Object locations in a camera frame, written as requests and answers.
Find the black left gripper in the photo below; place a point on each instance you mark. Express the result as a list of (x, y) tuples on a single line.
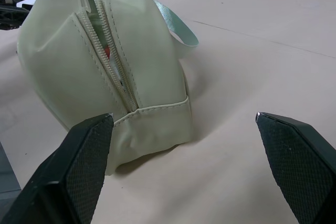
[(9, 11)]

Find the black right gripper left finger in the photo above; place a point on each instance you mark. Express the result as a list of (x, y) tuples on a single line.
[(68, 176)]

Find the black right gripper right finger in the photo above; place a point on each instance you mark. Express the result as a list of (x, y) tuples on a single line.
[(302, 171)]

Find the pale green zipper pouch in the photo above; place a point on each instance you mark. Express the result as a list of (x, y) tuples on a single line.
[(78, 61)]

